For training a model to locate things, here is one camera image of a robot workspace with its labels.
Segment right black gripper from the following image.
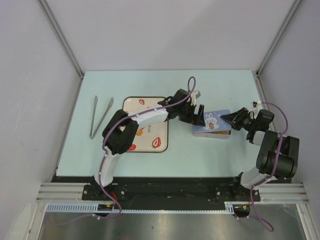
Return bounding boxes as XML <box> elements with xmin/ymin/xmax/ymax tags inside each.
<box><xmin>221</xmin><ymin>107</ymin><xmax>257</xmax><ymax>131</ymax></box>

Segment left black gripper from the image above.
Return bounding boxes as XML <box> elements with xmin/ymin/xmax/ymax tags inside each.
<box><xmin>177</xmin><ymin>102</ymin><xmax>205</xmax><ymax>127</ymax></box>

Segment silver tin lid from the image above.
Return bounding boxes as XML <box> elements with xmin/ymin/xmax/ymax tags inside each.
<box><xmin>192</xmin><ymin>109</ymin><xmax>232</xmax><ymax>134</ymax></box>

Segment metal serving tongs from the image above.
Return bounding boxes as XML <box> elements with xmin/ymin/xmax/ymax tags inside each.
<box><xmin>89</xmin><ymin>95</ymin><xmax>114</xmax><ymax>140</ymax></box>

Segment orange round cookie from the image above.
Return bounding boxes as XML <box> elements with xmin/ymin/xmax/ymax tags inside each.
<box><xmin>215</xmin><ymin>131</ymin><xmax>229</xmax><ymax>135</ymax></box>

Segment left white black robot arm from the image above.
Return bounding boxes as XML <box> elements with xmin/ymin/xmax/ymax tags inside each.
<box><xmin>93</xmin><ymin>89</ymin><xmax>205</xmax><ymax>200</ymax></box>

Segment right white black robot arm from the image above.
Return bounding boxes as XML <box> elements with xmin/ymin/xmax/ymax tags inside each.
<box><xmin>221</xmin><ymin>108</ymin><xmax>300</xmax><ymax>201</ymax></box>

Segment silver tin box base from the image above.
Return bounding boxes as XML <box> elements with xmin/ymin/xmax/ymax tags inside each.
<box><xmin>193</xmin><ymin>130</ymin><xmax>231</xmax><ymax>140</ymax></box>

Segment strawberry pattern white tray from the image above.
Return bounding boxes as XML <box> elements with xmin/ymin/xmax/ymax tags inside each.
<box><xmin>122</xmin><ymin>96</ymin><xmax>169</xmax><ymax>153</ymax></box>

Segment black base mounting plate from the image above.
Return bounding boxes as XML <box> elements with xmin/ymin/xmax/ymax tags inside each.
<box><xmin>82</xmin><ymin>177</ymin><xmax>261</xmax><ymax>211</ymax></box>

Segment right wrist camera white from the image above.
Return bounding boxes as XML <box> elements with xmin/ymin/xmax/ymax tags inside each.
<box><xmin>249</xmin><ymin>100</ymin><xmax>262</xmax><ymax>112</ymax></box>

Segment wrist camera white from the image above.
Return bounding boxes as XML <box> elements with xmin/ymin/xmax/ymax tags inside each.
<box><xmin>249</xmin><ymin>100</ymin><xmax>262</xmax><ymax>112</ymax></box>
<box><xmin>189</xmin><ymin>90</ymin><xmax>201</xmax><ymax>106</ymax></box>

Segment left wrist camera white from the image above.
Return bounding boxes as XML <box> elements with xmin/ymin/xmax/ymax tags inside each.
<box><xmin>189</xmin><ymin>90</ymin><xmax>201</xmax><ymax>106</ymax></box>

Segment right aluminium frame post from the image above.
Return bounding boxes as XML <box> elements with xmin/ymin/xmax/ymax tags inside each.
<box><xmin>255</xmin><ymin>0</ymin><xmax>304</xmax><ymax>77</ymax></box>

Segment aluminium frame post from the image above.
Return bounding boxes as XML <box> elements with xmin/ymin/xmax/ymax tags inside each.
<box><xmin>37</xmin><ymin>0</ymin><xmax>84</xmax><ymax>80</ymax></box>
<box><xmin>255</xmin><ymin>0</ymin><xmax>304</xmax><ymax>77</ymax></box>

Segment white slotted cable duct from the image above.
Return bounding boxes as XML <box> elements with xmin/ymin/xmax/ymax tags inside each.
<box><xmin>46</xmin><ymin>202</ymin><xmax>236</xmax><ymax>215</ymax></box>

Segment left aluminium frame post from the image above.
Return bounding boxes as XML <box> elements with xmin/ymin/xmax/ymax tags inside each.
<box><xmin>37</xmin><ymin>0</ymin><xmax>84</xmax><ymax>80</ymax></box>

